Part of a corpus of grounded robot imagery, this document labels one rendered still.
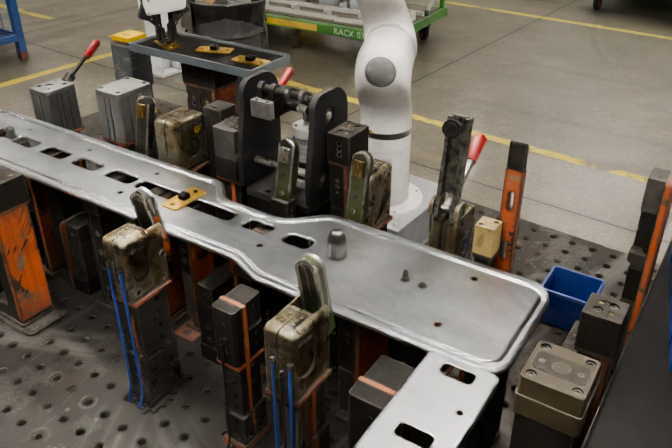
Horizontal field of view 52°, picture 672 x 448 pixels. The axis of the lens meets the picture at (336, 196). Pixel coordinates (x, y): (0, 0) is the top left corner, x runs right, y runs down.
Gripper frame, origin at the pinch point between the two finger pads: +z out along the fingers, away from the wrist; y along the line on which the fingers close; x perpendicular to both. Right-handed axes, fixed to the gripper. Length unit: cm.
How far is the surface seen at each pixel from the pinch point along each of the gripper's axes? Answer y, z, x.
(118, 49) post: 7.3, 5.6, -13.4
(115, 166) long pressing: 23.6, 18.6, 22.1
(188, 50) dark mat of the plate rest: -1.9, 2.6, 7.0
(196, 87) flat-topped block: -1.4, 10.5, 10.3
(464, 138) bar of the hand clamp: -12, 0, 83
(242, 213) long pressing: 12, 19, 54
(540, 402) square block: 9, 16, 118
